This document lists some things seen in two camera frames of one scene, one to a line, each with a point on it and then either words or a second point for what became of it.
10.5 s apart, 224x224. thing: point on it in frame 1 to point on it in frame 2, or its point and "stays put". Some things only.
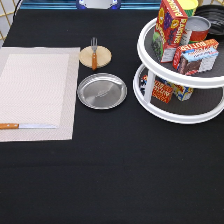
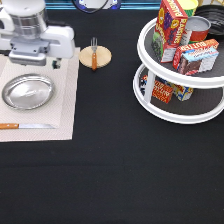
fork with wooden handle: [94, 44] stays put
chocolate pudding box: [200, 60] stays put
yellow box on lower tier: [182, 93] stays put
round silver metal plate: [101, 91] to [27, 91]
